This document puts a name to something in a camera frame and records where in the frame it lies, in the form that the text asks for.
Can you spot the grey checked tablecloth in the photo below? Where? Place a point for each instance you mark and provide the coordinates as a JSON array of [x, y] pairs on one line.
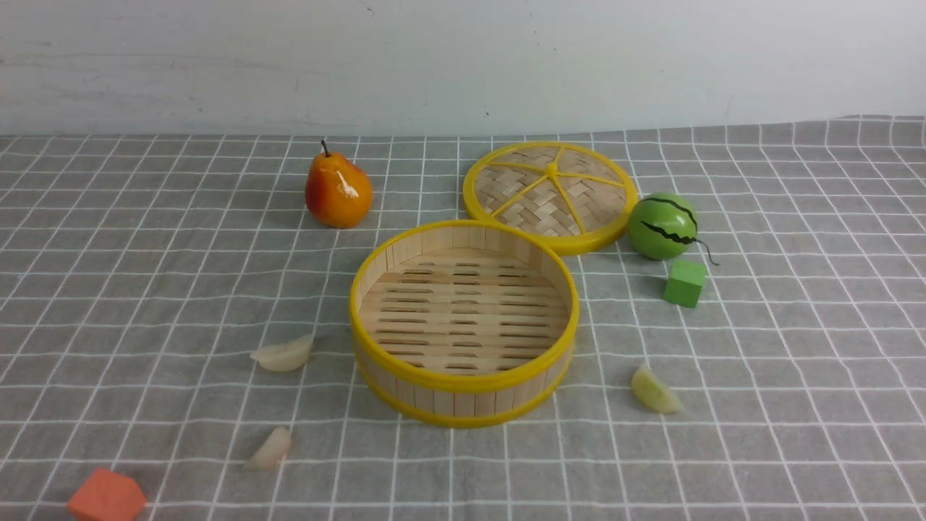
[[139, 272]]

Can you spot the orange toy pear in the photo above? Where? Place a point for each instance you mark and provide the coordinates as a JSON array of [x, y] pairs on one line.
[[337, 193]]

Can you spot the small white dumpling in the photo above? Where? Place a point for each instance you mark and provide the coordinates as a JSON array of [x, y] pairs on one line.
[[272, 451]]

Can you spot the yellowish dumpling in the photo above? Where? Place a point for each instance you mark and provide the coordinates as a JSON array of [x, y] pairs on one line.
[[653, 393]]

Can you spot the bamboo steamer tray yellow rim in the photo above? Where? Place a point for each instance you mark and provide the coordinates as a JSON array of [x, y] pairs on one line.
[[463, 324]]

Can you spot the orange wooden block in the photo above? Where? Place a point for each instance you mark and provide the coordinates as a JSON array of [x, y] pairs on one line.
[[107, 495]]

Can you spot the bamboo steamer lid yellow rim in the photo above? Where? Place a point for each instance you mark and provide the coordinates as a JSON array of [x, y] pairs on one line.
[[568, 197]]

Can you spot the green wooden cube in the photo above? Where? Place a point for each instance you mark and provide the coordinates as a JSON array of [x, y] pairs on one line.
[[685, 283]]

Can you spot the green toy watermelon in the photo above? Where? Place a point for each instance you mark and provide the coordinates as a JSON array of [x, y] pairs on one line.
[[664, 225]]

